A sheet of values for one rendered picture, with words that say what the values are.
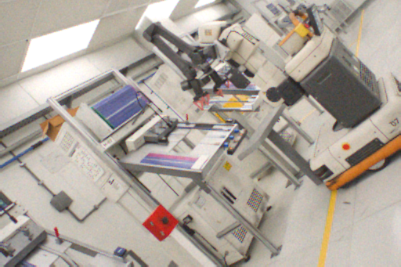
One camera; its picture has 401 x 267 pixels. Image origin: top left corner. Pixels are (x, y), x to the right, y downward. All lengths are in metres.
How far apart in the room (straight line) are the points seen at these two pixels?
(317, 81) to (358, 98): 0.23
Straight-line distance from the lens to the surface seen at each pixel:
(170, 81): 3.78
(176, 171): 2.26
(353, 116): 2.00
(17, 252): 1.94
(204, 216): 2.44
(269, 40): 6.96
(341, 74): 1.92
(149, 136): 2.68
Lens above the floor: 0.92
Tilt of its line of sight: 1 degrees up
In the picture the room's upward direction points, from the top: 46 degrees counter-clockwise
